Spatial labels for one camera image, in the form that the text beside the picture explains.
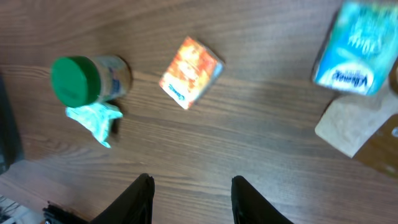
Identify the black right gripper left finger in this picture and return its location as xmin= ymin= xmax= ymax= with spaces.
xmin=89 ymin=173 xmax=155 ymax=224

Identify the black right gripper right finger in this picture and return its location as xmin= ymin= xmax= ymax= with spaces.
xmin=231 ymin=175 xmax=292 ymax=224

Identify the teal wet wipes pack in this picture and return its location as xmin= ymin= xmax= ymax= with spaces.
xmin=65 ymin=103 xmax=123 ymax=148

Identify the green lid jar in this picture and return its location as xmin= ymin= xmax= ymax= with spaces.
xmin=51 ymin=55 xmax=132 ymax=108

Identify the beige PanTree snack bag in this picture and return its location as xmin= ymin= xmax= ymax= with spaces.
xmin=315 ymin=63 xmax=397 ymax=179

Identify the orange Kleenex tissue pack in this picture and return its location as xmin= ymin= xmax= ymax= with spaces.
xmin=159 ymin=36 xmax=224 ymax=110

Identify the small teal Kleenex pack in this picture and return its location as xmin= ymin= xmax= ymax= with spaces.
xmin=313 ymin=1 xmax=397 ymax=96

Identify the grey plastic shopping basket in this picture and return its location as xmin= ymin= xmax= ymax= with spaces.
xmin=1 ymin=77 xmax=25 ymax=174

